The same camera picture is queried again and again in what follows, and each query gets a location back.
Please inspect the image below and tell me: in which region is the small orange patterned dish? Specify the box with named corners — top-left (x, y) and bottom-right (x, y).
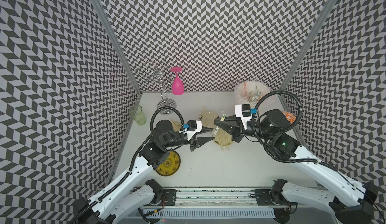
top-left (282, 111), bottom-right (297, 124)

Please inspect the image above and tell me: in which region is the cream plate left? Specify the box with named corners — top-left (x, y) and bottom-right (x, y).
top-left (171, 120), bottom-right (182, 131)

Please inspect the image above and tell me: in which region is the dark yellow patterned plate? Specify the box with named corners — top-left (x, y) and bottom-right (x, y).
top-left (156, 151), bottom-right (181, 177)

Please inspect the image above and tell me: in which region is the cream plate with dark mark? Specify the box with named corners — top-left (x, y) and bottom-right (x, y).
top-left (199, 110), bottom-right (219, 128)

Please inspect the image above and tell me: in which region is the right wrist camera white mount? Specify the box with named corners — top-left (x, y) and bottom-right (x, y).
top-left (235, 104), bottom-right (257, 130)

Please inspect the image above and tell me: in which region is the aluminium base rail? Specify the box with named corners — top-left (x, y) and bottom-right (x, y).
top-left (87, 187), bottom-right (344, 224)

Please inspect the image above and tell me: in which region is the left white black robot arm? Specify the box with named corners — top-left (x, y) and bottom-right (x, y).
top-left (69, 107), bottom-right (213, 224)

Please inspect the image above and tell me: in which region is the green translucent plastic cup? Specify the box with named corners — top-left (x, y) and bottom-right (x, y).
top-left (129, 105), bottom-right (146, 125)

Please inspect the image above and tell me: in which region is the cream plate centre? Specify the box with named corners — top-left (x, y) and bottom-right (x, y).
top-left (214, 129), bottom-right (233, 147)

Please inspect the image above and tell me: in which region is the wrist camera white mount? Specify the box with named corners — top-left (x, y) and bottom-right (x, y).
top-left (180, 120), bottom-right (203, 141)
top-left (235, 104), bottom-right (257, 130)

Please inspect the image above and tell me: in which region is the pink plastic goblet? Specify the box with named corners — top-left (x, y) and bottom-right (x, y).
top-left (171, 67), bottom-right (185, 95)

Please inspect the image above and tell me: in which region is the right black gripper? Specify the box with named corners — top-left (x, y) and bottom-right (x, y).
top-left (214, 110), bottom-right (274, 142)

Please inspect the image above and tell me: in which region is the metal wire cup rack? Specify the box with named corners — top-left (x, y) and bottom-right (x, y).
top-left (135, 61), bottom-right (177, 109)

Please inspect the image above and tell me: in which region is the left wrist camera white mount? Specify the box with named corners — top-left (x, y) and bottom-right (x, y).
top-left (180, 120), bottom-right (203, 141)

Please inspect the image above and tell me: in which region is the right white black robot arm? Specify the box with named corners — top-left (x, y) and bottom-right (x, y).
top-left (214, 90), bottom-right (379, 224)

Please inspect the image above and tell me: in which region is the white bin with plastic bag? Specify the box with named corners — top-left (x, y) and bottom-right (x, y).
top-left (234, 81), bottom-right (271, 107)

